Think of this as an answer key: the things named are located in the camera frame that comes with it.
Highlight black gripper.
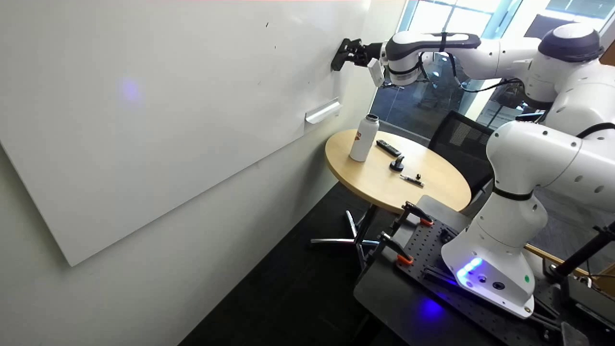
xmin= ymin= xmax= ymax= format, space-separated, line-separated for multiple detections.
xmin=350 ymin=42 xmax=382 ymax=67

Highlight black whiteboard duster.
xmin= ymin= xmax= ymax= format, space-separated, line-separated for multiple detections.
xmin=330 ymin=39 xmax=361 ymax=71

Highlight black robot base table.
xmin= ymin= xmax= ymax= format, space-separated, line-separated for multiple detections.
xmin=354 ymin=200 xmax=588 ymax=346

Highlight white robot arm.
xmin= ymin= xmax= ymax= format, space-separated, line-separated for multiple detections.
xmin=334 ymin=23 xmax=615 ymax=319

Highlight white bottle with red logo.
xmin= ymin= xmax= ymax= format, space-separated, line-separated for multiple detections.
xmin=350 ymin=114 xmax=378 ymax=164

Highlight round wooden table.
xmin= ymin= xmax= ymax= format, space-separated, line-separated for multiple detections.
xmin=325 ymin=129 xmax=471 ymax=214

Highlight black office chair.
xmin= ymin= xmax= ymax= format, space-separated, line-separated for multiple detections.
xmin=428 ymin=112 xmax=492 ymax=196

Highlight black tripod stand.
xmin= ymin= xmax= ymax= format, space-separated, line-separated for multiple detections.
xmin=544 ymin=219 xmax=615 ymax=346

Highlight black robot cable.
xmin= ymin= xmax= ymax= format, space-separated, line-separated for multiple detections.
xmin=434 ymin=31 xmax=534 ymax=108

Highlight black clamp with red handle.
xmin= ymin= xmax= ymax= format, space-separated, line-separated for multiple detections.
xmin=392 ymin=202 xmax=434 ymax=233

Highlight white wall whiteboard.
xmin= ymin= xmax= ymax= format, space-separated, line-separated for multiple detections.
xmin=0 ymin=0 xmax=373 ymax=265

